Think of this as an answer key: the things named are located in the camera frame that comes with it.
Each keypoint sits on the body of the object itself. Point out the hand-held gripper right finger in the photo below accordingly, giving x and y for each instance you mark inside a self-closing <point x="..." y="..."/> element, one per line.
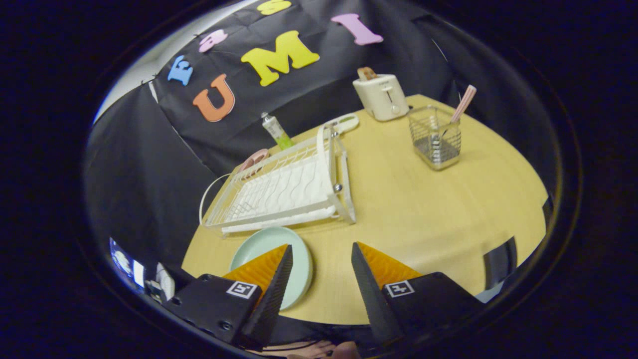
<point x="371" y="294"/>

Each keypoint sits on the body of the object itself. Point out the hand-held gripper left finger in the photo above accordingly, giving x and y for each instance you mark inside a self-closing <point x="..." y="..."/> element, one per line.
<point x="274" y="299"/>

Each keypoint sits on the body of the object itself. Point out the light green plate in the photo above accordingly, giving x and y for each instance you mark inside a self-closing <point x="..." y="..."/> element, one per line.
<point x="259" y="244"/>

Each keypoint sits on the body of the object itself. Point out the pink plate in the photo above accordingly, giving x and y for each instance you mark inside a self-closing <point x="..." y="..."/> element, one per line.
<point x="254" y="158"/>

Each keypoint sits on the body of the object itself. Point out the white side desk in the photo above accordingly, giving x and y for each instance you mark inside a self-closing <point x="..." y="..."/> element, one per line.
<point x="164" y="281"/>

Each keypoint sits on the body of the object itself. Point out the black chair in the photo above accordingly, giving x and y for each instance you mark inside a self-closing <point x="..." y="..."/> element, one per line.
<point x="500" y="262"/>

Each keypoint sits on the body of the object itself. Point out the computer monitor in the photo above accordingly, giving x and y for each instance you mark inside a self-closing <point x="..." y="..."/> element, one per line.
<point x="124" y="264"/>

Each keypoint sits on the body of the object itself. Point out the plastic green tea bottle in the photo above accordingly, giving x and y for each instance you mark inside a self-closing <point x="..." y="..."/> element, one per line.
<point x="273" y="128"/>

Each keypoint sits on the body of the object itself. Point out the white divided tray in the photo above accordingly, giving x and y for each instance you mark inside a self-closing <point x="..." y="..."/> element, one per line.
<point x="346" y="122"/>

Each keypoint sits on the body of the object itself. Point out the white toaster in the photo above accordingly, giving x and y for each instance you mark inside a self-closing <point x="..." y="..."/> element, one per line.
<point x="384" y="99"/>

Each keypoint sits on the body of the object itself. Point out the bread slice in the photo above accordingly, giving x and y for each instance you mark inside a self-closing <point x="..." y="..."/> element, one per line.
<point x="367" y="74"/>

